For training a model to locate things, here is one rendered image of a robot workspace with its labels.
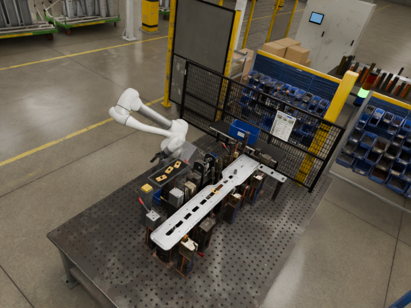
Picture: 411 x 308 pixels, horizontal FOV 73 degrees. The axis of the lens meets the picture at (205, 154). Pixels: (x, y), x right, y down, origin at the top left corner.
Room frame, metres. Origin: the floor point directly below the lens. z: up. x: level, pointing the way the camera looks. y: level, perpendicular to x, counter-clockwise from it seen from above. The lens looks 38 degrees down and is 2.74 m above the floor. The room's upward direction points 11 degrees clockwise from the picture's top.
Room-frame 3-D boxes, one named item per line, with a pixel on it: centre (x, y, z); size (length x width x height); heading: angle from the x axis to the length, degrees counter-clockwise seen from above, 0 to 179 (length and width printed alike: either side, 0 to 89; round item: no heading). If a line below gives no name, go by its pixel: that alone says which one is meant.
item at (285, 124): (2.59, -0.74, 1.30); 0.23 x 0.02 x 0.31; 60
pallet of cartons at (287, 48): (6.77, -1.45, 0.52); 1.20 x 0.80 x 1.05; 147
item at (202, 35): (4.56, 0.42, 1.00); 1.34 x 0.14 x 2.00; 60
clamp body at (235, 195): (1.72, -0.32, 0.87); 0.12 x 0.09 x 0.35; 60
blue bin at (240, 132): (2.66, -0.38, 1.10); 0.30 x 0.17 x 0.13; 65
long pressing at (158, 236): (1.73, -0.14, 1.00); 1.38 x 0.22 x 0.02; 150
